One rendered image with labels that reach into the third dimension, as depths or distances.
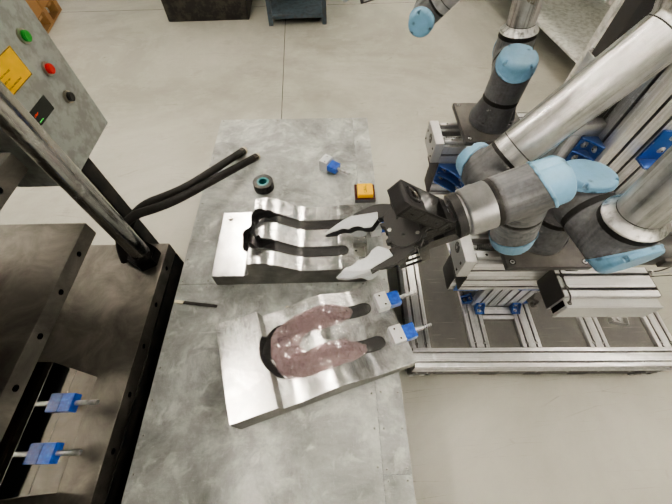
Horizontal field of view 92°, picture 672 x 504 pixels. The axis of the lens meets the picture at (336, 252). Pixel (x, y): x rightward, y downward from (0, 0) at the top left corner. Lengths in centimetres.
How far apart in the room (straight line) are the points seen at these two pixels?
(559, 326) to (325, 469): 141
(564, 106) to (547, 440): 164
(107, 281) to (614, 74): 139
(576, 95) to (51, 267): 119
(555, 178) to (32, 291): 113
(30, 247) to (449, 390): 175
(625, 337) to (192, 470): 194
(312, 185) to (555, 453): 165
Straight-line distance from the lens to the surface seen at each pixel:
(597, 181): 90
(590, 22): 475
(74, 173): 104
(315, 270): 102
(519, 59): 125
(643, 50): 68
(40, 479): 114
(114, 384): 118
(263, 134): 163
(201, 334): 110
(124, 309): 127
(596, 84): 67
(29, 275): 114
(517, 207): 53
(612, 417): 223
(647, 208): 79
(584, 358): 197
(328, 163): 138
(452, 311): 179
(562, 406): 211
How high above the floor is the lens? 177
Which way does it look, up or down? 57 degrees down
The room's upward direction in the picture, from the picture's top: straight up
